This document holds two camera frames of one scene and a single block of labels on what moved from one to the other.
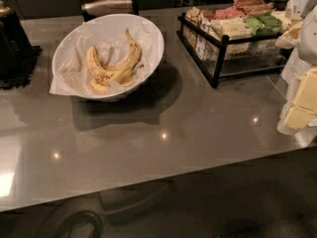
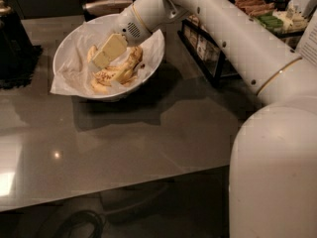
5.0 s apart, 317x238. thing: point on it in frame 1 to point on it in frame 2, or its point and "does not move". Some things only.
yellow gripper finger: x=299 y=117 to x=101 y=59
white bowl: x=105 y=57 does not move
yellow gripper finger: x=306 y=96 to x=115 y=46
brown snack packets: x=253 y=4 does not move
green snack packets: x=263 y=22 does not move
